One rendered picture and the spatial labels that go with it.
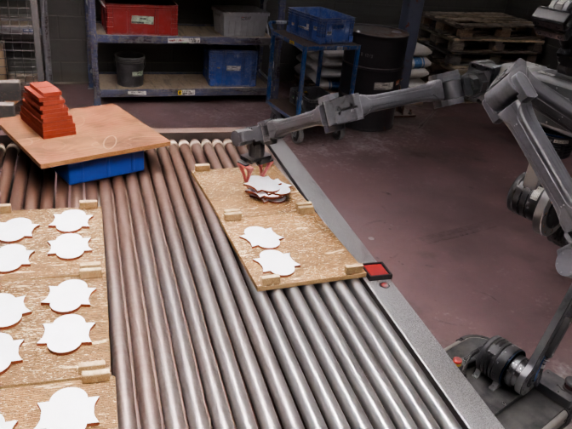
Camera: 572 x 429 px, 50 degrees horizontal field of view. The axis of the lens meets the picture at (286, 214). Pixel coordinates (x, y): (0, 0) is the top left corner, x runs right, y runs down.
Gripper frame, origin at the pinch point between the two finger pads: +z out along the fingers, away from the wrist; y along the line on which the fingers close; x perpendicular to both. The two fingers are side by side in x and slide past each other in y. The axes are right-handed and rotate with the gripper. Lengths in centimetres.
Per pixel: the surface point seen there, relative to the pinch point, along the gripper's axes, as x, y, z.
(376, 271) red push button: 63, 7, 5
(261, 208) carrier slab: 12.7, 8.0, 5.1
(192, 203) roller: -7.6, 22.5, 7.0
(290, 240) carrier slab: 34.3, 15.9, 4.8
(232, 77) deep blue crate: -305, -269, 81
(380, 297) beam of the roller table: 71, 16, 6
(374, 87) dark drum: -166, -318, 59
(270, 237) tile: 29.7, 20.7, 4.0
